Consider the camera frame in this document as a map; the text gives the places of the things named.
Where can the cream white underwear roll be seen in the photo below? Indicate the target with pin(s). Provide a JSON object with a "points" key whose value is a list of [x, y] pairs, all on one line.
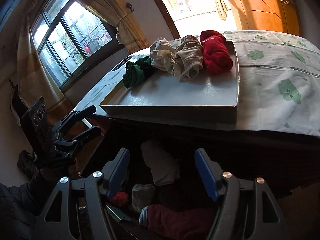
{"points": [[162, 55]]}

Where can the shallow cardboard box tray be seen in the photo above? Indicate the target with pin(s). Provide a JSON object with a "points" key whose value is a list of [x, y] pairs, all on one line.
{"points": [[163, 97]]}

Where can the coat rack with clothes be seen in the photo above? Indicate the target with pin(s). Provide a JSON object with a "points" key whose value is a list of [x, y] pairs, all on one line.
{"points": [[17, 106]]}

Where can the metal drawer lock plate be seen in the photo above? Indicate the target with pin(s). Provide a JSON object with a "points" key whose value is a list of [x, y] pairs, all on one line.
{"points": [[117, 214]]}

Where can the black phone on dresser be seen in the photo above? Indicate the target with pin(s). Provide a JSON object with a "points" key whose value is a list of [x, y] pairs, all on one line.
{"points": [[122, 62]]}

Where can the window with dark frame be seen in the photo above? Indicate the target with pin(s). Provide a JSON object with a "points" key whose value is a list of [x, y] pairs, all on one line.
{"points": [[70, 40]]}

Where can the grey sock in drawer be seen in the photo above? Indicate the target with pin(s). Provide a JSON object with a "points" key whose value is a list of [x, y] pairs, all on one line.
{"points": [[142, 196]]}

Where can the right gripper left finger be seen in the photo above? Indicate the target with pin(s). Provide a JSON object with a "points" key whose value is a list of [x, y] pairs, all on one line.
{"points": [[114, 173]]}

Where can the pink beige cloth in drawer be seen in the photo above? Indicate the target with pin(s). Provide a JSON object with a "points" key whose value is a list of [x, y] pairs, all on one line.
{"points": [[163, 169]]}

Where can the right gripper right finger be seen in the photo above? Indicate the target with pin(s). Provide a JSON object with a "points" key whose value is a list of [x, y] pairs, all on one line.
{"points": [[210, 173]]}

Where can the red fleece underwear roll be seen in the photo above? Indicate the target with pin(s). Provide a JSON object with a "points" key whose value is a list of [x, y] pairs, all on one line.
{"points": [[215, 53]]}

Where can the wooden door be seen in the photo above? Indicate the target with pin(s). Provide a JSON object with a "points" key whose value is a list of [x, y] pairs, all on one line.
{"points": [[269, 15]]}

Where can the small red cloth in drawer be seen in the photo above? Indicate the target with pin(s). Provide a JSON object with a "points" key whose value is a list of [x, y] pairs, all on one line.
{"points": [[120, 199]]}

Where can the floral white table cover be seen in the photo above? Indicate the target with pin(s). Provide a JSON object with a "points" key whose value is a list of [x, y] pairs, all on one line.
{"points": [[278, 89]]}

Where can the beige striped curtain left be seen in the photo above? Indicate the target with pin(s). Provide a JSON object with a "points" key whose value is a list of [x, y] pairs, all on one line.
{"points": [[34, 81]]}

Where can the beige striped curtain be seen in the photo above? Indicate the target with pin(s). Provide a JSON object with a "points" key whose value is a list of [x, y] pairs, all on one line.
{"points": [[34, 81], [118, 15]]}

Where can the beige underwear bundle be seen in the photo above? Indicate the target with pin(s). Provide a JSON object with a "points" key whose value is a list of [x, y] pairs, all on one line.
{"points": [[188, 58]]}

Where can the green underwear bundle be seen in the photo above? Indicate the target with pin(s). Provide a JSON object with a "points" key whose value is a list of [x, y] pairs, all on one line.
{"points": [[138, 72]]}

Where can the curtain tieback hook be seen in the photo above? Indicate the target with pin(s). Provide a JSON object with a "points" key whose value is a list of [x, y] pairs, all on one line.
{"points": [[129, 6]]}

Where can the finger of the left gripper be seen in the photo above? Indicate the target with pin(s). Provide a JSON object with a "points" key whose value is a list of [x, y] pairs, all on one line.
{"points": [[82, 113], [82, 138]]}

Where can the beige striped curtain right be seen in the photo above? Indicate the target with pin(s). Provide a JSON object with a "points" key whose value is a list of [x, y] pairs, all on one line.
{"points": [[118, 15]]}

